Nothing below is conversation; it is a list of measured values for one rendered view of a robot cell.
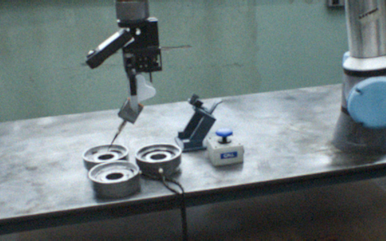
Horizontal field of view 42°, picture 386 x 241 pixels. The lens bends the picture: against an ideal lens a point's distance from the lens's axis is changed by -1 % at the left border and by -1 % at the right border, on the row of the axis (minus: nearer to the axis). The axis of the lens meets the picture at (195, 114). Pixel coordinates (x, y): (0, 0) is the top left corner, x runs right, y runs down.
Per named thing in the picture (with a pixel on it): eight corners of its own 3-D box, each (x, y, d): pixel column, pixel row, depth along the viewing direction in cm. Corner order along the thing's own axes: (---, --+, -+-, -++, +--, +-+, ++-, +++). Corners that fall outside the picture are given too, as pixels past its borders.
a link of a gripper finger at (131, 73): (137, 96, 112) (133, 57, 110) (131, 97, 111) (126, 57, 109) (135, 92, 116) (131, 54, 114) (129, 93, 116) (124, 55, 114)
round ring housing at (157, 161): (135, 161, 120) (133, 145, 119) (179, 156, 121) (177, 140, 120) (137, 181, 110) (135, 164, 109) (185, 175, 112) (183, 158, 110)
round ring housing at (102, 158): (75, 170, 117) (73, 154, 116) (110, 155, 124) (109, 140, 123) (103, 183, 110) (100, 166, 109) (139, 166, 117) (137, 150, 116)
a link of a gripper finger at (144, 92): (158, 114, 115) (155, 73, 113) (132, 116, 114) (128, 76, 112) (156, 110, 118) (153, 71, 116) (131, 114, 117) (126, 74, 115)
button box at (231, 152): (214, 167, 115) (213, 147, 113) (207, 154, 122) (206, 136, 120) (248, 162, 116) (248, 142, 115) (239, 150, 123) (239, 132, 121)
